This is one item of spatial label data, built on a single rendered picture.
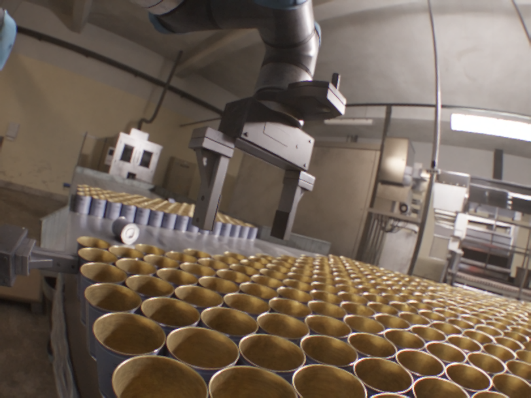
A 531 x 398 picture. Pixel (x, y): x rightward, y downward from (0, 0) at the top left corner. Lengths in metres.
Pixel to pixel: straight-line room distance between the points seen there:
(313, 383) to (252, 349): 0.08
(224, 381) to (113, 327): 0.12
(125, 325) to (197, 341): 0.08
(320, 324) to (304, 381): 0.14
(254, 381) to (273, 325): 0.14
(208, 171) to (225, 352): 0.19
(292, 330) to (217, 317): 0.10
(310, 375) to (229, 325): 0.13
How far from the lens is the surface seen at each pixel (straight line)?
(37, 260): 0.40
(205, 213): 0.25
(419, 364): 0.37
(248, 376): 0.23
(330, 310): 0.45
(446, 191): 3.21
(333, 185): 3.14
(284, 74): 0.31
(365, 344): 0.37
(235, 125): 0.27
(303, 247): 1.63
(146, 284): 0.38
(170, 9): 0.32
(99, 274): 0.39
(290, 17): 0.29
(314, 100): 0.27
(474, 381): 0.38
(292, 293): 0.48
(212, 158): 0.25
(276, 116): 0.29
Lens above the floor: 1.32
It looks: 1 degrees up
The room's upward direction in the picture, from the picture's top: 15 degrees clockwise
